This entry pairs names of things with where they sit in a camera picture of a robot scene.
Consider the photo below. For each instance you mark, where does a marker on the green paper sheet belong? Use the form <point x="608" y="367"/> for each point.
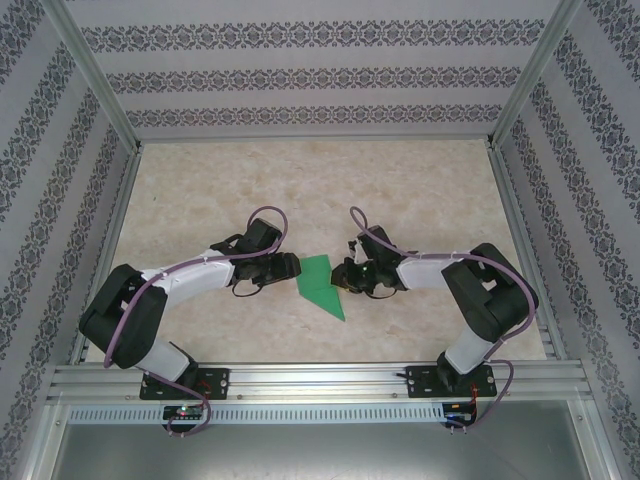
<point x="317" y="285"/>

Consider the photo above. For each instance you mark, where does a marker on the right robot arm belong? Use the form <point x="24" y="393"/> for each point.
<point x="425" y="272"/>

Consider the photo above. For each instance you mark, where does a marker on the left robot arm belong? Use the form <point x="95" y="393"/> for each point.
<point x="190" y="277"/>

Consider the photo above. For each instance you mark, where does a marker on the grey metal shelf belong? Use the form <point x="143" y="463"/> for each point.
<point x="320" y="455"/>

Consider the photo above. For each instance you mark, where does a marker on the long aluminium mounting rail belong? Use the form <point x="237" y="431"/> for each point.
<point x="320" y="382"/>

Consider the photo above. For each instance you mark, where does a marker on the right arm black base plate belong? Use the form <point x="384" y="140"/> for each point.
<point x="420" y="382"/>

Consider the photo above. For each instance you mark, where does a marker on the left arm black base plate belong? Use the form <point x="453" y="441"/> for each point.
<point x="217" y="382"/>

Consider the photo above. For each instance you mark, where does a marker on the aluminium side rail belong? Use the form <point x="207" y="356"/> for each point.
<point x="112" y="225"/>
<point x="525" y="225"/>

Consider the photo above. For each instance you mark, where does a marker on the aluminium frame post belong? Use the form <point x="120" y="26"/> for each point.
<point x="95" y="75"/>
<point x="535" y="70"/>
<point x="595" y="445"/>
<point x="42" y="445"/>

